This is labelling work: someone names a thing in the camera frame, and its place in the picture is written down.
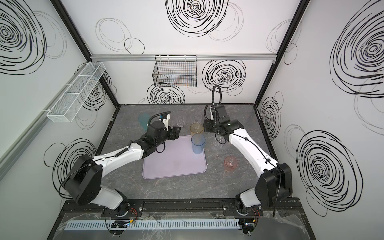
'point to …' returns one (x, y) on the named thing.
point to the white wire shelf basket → (68, 105)
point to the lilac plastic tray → (176, 157)
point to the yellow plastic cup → (196, 128)
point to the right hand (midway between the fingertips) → (205, 124)
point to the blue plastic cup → (198, 141)
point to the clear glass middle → (196, 117)
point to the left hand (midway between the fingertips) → (178, 127)
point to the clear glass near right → (219, 141)
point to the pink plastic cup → (230, 163)
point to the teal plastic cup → (143, 118)
